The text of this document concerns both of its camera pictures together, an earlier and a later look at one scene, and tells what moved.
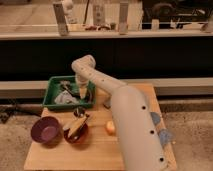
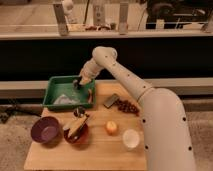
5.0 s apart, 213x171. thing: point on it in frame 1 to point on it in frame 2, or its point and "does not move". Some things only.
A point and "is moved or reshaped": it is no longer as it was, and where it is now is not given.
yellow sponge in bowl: x=73 y=128 does not move
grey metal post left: x=61 y=19 does not move
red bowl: x=78 y=137 does not move
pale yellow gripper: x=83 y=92 to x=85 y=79
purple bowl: x=46 y=130 does not move
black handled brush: x=66 y=85 is moved or reshaped
